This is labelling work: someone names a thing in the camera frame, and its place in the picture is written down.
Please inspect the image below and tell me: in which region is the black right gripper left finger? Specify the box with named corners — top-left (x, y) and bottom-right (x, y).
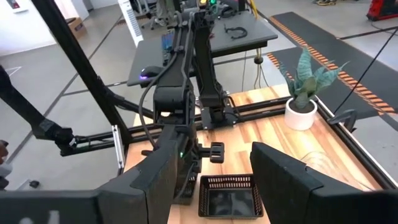
top-left (95, 125), bottom-right (188, 224)

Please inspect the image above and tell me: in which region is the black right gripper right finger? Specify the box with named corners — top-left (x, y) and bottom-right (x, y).
top-left (249, 141), bottom-right (325, 224)

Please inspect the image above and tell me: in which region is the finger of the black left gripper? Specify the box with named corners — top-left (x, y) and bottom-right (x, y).
top-left (210, 141), bottom-right (225, 164)

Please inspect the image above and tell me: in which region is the black slotted plastic basket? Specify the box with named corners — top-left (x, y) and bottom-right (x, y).
top-left (173, 172), bottom-right (198, 206)
top-left (198, 174), bottom-right (264, 219)

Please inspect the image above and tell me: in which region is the snake plant in white pot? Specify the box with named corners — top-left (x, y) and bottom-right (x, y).
top-left (277, 46), bottom-right (351, 131)

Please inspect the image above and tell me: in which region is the black computer mouse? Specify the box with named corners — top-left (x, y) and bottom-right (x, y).
top-left (138, 65), bottom-right (165, 81)

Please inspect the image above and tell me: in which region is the black table clamp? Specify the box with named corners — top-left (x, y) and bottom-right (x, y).
top-left (326, 108), bottom-right (359, 134)

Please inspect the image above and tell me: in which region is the black desk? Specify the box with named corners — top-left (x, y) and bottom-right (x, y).
top-left (126, 11), bottom-right (279, 88)

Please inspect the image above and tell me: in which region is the backlit keyboard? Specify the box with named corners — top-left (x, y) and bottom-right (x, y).
top-left (160, 30), bottom-right (175, 67)

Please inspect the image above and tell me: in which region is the white tower appliance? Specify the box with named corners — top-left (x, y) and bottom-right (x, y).
top-left (117, 0), bottom-right (145, 48)

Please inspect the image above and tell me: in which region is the person's hand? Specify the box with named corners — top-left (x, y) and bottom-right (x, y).
top-left (0, 139), bottom-right (9, 166)

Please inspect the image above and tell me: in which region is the black mat with orange stripe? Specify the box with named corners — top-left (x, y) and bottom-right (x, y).
top-left (266, 11), bottom-right (398, 131)

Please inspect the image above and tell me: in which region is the cardboard box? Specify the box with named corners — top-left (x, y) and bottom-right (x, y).
top-left (65, 17), bottom-right (88, 40)

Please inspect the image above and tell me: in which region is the red cart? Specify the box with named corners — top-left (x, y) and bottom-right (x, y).
top-left (366, 0), bottom-right (398, 22)

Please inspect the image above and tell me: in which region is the silver metal bracket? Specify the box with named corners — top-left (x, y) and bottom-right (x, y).
top-left (111, 124), bottom-right (126, 175)

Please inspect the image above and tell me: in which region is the black table rail extrusion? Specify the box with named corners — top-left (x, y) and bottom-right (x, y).
top-left (60, 95), bottom-right (317, 157)

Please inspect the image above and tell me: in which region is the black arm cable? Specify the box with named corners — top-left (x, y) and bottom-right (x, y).
top-left (137, 51), bottom-right (178, 149)

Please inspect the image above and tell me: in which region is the black table edge rail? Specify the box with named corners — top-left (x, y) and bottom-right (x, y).
top-left (312, 96), bottom-right (398, 191)

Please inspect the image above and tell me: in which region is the black coiled cable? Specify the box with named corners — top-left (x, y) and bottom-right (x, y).
top-left (223, 25), bottom-right (249, 40)

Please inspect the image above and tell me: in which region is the black frame upright pole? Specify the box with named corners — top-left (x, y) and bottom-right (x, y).
top-left (30, 0), bottom-right (133, 146)

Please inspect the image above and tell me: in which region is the thin black cable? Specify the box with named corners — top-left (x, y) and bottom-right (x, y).
top-left (333, 27), bottom-right (398, 115)

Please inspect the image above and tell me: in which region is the yellow hanging cable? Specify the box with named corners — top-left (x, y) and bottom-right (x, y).
top-left (249, 0), bottom-right (259, 20)

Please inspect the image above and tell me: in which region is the black frame diagonal brace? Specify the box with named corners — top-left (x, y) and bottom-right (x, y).
top-left (0, 63), bottom-right (77, 149)

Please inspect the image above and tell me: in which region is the white wall poster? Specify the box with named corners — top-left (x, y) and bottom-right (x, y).
top-left (5, 0), bottom-right (29, 14)

